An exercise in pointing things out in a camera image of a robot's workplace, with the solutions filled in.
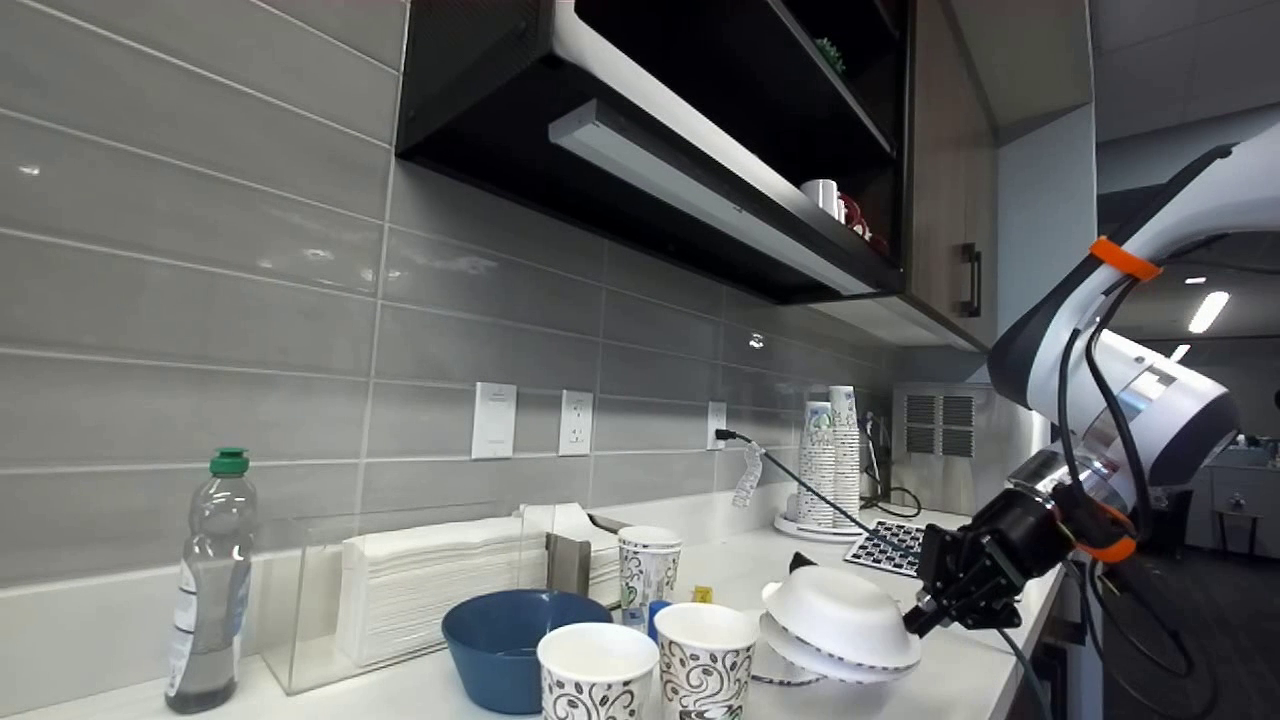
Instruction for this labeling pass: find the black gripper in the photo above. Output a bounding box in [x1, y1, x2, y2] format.
[905, 487, 1076, 639]

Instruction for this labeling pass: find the white paper cup stack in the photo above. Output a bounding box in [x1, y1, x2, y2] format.
[828, 381, 865, 531]

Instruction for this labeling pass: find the patterned paper cup stack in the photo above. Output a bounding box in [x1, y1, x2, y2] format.
[795, 393, 837, 527]

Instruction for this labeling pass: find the white napkin stack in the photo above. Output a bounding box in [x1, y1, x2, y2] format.
[334, 515, 551, 671]

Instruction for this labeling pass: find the checkerboard calibration board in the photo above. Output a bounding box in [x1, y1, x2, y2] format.
[845, 515, 930, 581]

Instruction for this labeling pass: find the white paned window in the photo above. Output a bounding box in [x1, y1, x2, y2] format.
[901, 386, 980, 465]

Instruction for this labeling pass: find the small translucent white object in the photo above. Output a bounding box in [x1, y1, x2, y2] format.
[732, 445, 770, 511]

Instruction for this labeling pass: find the red item on shelf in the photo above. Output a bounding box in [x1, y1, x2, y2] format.
[845, 195, 890, 250]

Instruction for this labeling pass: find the metal napkin holder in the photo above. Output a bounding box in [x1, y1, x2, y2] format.
[541, 504, 626, 610]

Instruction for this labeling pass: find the ceiling light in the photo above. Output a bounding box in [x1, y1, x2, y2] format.
[1185, 288, 1232, 334]

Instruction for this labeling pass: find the white mug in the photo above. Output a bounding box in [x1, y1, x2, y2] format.
[798, 176, 850, 229]

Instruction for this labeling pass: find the blue bowl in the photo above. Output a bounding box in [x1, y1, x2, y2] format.
[439, 586, 615, 715]

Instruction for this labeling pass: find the clear acrylic box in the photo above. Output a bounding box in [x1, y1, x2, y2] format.
[255, 511, 597, 695]

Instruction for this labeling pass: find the black upper cabinet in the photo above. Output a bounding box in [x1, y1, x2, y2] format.
[397, 0, 916, 307]

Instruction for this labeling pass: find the clear bottle with green cap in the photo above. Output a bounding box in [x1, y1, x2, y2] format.
[160, 445, 259, 715]

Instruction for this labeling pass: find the black coiled cable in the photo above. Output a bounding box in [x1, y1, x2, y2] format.
[854, 408, 927, 525]

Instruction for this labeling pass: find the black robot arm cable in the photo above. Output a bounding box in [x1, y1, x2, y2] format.
[995, 285, 1214, 720]

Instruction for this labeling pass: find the black cabinet handle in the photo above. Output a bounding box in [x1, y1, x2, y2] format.
[956, 238, 989, 321]

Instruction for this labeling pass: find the orange cable strap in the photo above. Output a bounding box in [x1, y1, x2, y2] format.
[1084, 232, 1169, 288]

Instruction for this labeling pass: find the wooden wall cabinet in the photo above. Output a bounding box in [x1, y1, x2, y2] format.
[905, 0, 1094, 353]

